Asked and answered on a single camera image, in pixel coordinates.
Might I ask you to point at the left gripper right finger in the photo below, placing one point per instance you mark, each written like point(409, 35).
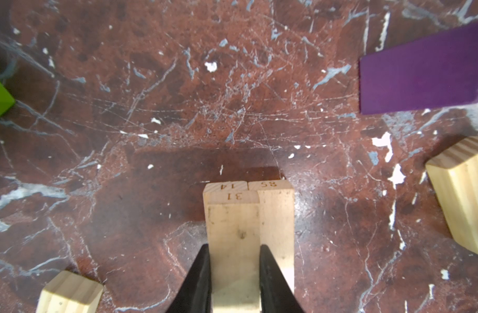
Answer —
point(276, 296)

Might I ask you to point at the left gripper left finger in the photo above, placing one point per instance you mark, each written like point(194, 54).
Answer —
point(194, 295)

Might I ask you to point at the wood block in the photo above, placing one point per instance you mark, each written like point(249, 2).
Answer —
point(224, 186)
point(277, 223)
point(233, 234)
point(454, 176)
point(69, 292)

